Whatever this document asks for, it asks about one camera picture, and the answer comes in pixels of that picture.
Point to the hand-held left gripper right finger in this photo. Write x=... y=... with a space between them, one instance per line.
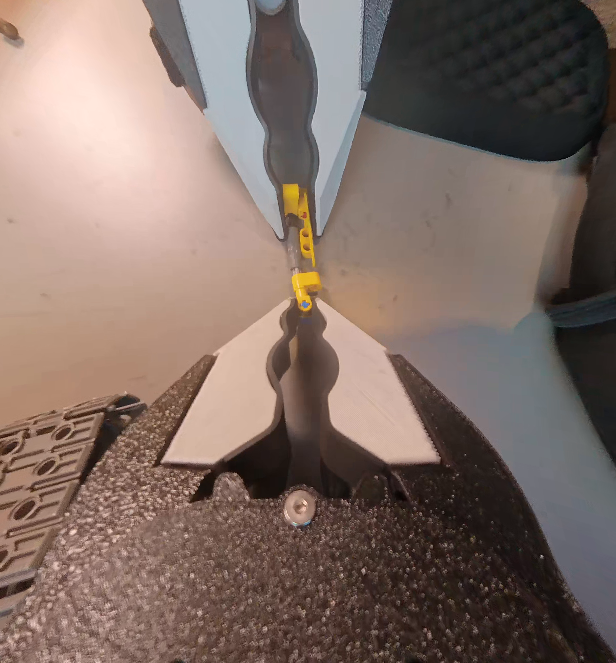
x=380 y=404

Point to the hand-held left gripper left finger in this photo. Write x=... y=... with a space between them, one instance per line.
x=225 y=404

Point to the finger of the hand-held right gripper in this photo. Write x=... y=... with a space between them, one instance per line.
x=341 y=62
x=220 y=62

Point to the yellow tracked toy robot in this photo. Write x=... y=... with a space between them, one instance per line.
x=69 y=435

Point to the yellow beam assembly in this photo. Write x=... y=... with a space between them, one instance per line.
x=305 y=243

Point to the small black piece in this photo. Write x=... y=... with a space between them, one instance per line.
x=5 y=29

